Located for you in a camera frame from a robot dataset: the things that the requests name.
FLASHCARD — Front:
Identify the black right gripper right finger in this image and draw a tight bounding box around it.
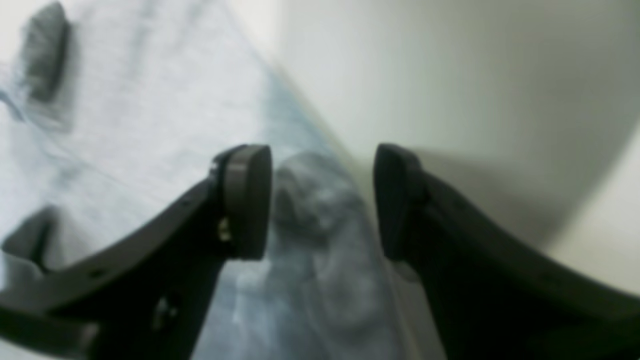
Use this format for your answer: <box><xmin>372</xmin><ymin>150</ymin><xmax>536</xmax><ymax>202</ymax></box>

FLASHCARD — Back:
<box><xmin>374</xmin><ymin>143</ymin><xmax>640</xmax><ymax>360</ymax></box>

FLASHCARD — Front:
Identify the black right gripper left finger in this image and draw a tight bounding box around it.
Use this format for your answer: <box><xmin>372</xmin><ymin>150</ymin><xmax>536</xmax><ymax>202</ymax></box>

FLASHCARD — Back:
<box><xmin>0</xmin><ymin>144</ymin><xmax>272</xmax><ymax>360</ymax></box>

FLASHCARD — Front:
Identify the grey T-shirt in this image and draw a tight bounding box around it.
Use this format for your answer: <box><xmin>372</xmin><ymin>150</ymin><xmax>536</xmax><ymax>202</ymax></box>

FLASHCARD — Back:
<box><xmin>1</xmin><ymin>0</ymin><xmax>406</xmax><ymax>360</ymax></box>

